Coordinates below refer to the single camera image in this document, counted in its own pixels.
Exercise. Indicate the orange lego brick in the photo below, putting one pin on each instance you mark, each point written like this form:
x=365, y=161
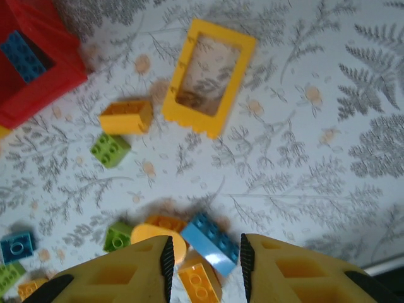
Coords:
x=167, y=222

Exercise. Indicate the yellow plastic container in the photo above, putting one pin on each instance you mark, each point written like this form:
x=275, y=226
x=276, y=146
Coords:
x=2, y=132

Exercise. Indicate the yellow lego brick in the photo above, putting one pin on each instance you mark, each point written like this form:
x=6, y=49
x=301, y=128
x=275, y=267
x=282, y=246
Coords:
x=195, y=281
x=28, y=288
x=123, y=123

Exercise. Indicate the yellow round lego piece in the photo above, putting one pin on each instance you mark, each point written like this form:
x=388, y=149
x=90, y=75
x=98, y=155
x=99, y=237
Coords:
x=145, y=232

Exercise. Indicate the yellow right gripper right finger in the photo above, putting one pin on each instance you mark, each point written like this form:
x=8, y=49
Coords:
x=315, y=277

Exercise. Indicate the red plastic container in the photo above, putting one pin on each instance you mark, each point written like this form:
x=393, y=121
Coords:
x=63, y=63

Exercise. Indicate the floral white tablecloth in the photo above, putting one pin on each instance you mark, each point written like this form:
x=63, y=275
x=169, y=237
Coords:
x=284, y=189

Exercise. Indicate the green square lego brick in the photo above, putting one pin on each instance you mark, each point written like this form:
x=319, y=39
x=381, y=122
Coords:
x=109, y=150
x=116, y=240

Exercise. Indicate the blue lego brick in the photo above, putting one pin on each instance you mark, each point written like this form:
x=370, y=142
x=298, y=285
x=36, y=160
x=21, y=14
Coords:
x=22, y=57
x=15, y=247
x=208, y=249

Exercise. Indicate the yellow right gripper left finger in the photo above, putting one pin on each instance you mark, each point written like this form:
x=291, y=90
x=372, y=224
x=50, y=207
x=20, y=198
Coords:
x=120, y=277

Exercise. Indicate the green long lego brick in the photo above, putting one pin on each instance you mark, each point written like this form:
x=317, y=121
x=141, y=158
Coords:
x=9, y=274

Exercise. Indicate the yellow lego window frame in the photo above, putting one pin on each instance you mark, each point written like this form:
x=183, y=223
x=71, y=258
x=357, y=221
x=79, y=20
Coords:
x=195, y=119

